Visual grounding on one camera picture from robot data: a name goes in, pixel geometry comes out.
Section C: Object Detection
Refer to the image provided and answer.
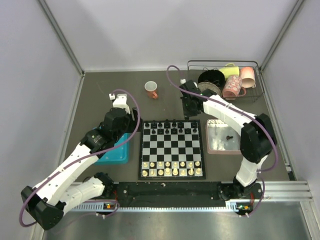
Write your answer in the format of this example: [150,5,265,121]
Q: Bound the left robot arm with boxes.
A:
[18,107,142,230]

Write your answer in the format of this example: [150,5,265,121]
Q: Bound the wire dish rack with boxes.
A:
[187,60,264,102]

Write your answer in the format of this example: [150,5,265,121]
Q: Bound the orange mug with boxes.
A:
[144,81,158,99]

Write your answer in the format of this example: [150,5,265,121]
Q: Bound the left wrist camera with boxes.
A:
[109,93,131,114]

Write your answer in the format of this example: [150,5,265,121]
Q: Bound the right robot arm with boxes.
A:
[178,79,277,200]

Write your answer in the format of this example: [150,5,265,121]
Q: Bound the blue plastic tray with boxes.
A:
[94,142,130,166]

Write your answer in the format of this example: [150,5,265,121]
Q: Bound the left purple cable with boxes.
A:
[19,89,140,227]

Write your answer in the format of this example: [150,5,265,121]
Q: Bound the purple cable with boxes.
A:
[19,89,140,227]
[166,65,279,217]

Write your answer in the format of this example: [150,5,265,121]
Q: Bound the patterned plate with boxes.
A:
[197,81,222,97]

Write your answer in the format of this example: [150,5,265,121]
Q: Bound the black bowl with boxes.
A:
[197,69,226,88]

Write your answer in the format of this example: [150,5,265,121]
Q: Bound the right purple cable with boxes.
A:
[166,65,279,217]

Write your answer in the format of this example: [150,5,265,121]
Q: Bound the chess board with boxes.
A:
[138,119,206,180]

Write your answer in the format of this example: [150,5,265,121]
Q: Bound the pink floral mug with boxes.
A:
[222,75,247,100]

